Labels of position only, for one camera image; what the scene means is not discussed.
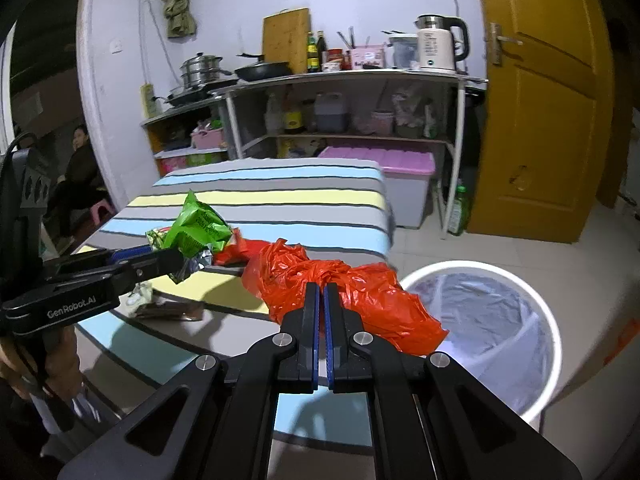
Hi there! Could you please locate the striped bed sheet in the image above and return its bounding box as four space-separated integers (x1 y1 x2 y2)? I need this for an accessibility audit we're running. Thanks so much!
70 157 397 480

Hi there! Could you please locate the white electric kettle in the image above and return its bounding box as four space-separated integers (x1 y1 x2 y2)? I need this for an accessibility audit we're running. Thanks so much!
413 14 471 73

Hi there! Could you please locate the bunch of chopsticks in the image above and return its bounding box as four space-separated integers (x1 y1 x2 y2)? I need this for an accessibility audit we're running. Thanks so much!
336 25 371 50

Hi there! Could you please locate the red plastic bag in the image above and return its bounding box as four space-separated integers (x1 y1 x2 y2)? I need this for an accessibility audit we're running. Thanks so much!
212 227 450 356

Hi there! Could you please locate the brass door handle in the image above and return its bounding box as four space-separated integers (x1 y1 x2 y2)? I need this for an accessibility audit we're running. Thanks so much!
489 22 525 66

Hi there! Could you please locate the pink plastic stool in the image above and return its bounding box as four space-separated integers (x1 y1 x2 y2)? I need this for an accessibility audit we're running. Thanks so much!
89 200 117 226

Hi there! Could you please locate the green snack bag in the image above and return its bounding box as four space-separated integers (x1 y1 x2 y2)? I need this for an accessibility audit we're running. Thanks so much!
146 190 233 286

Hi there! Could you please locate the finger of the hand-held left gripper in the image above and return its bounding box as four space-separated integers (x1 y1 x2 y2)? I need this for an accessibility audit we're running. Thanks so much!
42 247 186 301
45 245 156 273

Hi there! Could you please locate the bundle of plastic bags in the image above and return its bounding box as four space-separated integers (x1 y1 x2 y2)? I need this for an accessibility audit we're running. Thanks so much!
392 85 446 140

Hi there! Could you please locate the black induction cooker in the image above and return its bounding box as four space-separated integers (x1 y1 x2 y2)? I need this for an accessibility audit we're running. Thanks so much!
152 79 240 107

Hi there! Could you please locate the brown wrapper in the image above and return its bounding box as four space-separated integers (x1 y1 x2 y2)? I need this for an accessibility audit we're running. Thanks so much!
129 301 205 322

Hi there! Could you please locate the cooking oil bottle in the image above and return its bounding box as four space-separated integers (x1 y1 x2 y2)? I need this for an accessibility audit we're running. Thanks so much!
283 90 305 135

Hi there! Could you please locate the white kitchen shelf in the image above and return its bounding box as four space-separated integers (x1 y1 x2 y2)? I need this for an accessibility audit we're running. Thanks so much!
207 70 490 240

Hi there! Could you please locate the wooden cutting board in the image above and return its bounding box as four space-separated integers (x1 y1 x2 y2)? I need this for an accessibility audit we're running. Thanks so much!
262 7 311 75

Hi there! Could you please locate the steel steamer pot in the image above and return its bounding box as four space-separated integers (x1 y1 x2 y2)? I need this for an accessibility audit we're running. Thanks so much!
180 51 235 86

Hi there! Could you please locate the person's left hand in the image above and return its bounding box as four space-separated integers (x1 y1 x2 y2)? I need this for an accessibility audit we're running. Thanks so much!
0 332 46 401

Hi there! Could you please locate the pink lid storage box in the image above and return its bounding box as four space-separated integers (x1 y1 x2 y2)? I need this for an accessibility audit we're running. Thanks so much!
317 146 436 230

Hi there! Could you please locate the black frying pan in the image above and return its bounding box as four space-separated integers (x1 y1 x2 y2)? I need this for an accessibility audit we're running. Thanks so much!
234 52 293 83

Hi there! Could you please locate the dark liquid jug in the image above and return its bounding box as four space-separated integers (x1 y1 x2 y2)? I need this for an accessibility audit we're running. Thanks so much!
315 92 349 133

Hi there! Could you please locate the green detergent bottle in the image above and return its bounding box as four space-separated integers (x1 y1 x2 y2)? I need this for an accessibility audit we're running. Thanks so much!
446 180 472 237

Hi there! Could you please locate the clear water pitcher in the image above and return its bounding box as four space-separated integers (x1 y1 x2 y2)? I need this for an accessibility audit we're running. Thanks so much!
387 34 420 69

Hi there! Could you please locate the pink utensil holder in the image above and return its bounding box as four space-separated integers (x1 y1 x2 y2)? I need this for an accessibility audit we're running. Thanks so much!
350 46 387 70

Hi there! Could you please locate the white round bin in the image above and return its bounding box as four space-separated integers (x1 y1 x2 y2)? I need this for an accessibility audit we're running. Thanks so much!
400 260 558 433

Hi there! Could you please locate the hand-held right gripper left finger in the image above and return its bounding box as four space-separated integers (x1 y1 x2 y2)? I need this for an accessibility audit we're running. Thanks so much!
57 282 322 480

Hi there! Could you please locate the yellow wooden door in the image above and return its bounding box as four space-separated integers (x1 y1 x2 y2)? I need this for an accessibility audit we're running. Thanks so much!
472 0 616 246

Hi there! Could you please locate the low wooden cabinet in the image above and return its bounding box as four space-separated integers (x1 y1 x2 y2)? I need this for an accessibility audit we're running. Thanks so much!
140 102 231 178

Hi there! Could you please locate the translucent bin liner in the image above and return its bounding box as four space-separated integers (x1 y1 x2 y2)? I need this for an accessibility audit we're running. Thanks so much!
407 272 546 411

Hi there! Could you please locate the pink plastic basket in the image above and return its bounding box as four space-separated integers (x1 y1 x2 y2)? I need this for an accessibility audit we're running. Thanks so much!
191 127 226 151

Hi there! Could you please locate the clear plastic bottle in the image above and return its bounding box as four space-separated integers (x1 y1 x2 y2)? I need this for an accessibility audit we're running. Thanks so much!
264 92 284 136

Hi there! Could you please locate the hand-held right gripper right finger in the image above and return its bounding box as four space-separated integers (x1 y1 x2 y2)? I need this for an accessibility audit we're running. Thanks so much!
322 282 583 480

